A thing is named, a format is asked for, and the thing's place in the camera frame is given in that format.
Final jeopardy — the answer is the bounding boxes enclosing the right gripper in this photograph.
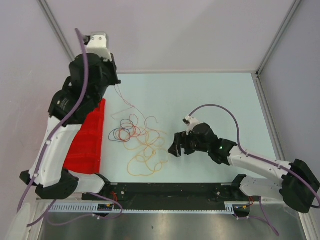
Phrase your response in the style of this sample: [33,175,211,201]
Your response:
[167,130,210,158]

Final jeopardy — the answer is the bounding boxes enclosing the pink thin wire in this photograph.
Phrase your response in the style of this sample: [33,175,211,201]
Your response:
[111,83,169,153]

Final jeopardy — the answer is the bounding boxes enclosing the yellow thin wire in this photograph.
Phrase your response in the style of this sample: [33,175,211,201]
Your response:
[123,127,171,177]

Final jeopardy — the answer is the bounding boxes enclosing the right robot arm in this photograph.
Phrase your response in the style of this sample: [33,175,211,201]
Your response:
[168,123,320,214]

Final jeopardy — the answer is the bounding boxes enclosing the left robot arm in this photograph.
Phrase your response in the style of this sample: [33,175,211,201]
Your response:
[19,53,121,200]

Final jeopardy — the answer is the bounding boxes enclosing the red plastic bin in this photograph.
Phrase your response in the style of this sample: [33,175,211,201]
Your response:
[63,99,106,175]

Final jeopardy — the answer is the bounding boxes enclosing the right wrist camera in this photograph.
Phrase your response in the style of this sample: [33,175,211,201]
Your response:
[182,115,200,135]

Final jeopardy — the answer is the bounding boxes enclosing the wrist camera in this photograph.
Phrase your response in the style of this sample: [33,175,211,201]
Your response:
[182,115,200,135]
[83,32,113,62]

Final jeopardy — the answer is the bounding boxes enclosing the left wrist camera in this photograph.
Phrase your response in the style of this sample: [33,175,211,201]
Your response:
[83,32,113,62]

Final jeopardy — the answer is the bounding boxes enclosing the orange-red thin wire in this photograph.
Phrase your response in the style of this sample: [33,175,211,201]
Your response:
[117,113,151,142]

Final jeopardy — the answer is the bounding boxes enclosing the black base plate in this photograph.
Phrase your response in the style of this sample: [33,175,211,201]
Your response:
[99,183,258,211]

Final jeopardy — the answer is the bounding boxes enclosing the slotted cable duct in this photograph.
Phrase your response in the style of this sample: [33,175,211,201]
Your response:
[48,201,253,215]

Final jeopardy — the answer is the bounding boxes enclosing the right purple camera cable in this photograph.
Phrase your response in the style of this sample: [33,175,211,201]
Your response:
[188,104,320,237]

